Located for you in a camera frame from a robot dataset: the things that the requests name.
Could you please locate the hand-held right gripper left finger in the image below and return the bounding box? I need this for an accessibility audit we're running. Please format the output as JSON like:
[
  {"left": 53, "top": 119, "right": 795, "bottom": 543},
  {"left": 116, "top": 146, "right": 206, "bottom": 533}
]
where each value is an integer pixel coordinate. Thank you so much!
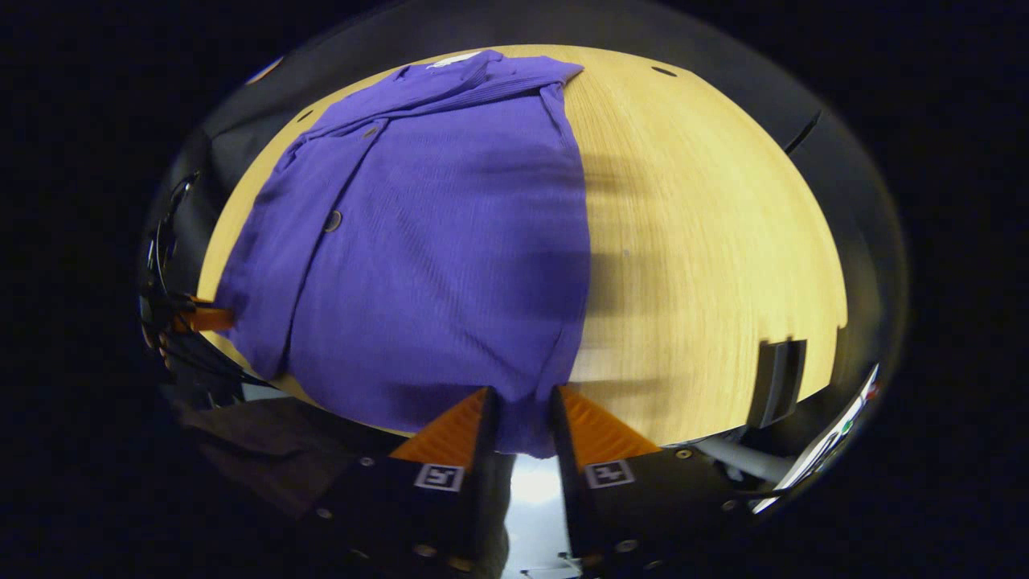
[{"left": 310, "top": 386, "right": 509, "bottom": 579}]

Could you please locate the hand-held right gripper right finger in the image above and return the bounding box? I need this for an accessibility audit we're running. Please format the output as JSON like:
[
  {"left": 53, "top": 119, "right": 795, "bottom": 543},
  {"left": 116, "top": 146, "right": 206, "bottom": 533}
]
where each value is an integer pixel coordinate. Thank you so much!
[{"left": 549, "top": 384, "right": 756, "bottom": 579}]

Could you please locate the purple button shirt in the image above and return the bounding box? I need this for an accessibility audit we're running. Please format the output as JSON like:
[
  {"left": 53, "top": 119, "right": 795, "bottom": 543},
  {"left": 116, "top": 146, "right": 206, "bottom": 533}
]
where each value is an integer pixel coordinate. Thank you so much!
[{"left": 215, "top": 50, "right": 594, "bottom": 459}]

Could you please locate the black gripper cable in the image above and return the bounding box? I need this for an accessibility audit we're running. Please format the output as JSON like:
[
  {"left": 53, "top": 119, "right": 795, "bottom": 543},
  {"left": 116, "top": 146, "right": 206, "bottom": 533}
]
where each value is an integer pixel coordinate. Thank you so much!
[{"left": 145, "top": 173, "right": 274, "bottom": 391}]

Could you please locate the black table bracket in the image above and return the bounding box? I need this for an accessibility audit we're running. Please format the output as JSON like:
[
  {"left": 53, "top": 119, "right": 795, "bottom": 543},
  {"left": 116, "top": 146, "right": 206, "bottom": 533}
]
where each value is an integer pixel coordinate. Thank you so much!
[{"left": 748, "top": 338, "right": 807, "bottom": 429}]

